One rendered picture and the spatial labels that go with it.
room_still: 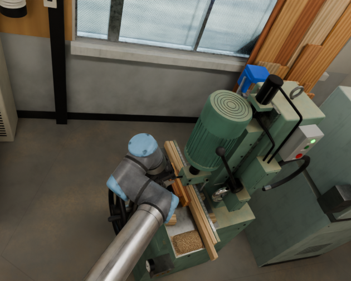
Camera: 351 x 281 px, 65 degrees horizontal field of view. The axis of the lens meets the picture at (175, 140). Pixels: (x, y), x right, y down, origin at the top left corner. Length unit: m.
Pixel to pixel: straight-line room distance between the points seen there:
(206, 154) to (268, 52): 1.64
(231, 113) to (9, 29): 1.78
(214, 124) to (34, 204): 1.71
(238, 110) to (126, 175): 0.46
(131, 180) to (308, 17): 2.14
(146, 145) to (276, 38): 1.87
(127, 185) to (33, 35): 1.67
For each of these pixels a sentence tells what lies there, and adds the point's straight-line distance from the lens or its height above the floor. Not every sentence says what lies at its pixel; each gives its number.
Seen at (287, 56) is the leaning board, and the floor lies 1.05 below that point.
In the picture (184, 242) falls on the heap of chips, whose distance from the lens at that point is 1.30.
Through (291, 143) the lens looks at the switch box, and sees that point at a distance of 1.20.
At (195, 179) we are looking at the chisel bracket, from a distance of 1.32.
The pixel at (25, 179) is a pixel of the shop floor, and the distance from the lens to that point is 2.49.
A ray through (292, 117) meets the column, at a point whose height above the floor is 1.52.
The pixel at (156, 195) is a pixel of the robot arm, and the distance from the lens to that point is 0.86.
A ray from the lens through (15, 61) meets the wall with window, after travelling 2.51.
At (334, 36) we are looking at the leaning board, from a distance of 2.90.
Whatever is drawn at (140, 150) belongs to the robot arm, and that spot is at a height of 1.41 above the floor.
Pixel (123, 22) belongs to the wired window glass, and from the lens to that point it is 2.34.
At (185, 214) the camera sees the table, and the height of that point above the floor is 0.90.
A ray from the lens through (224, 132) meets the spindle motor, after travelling 0.99.
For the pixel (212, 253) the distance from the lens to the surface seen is 1.32.
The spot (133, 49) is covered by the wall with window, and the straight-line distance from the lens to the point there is 2.36.
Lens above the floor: 2.09
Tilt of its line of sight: 47 degrees down
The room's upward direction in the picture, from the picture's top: 23 degrees clockwise
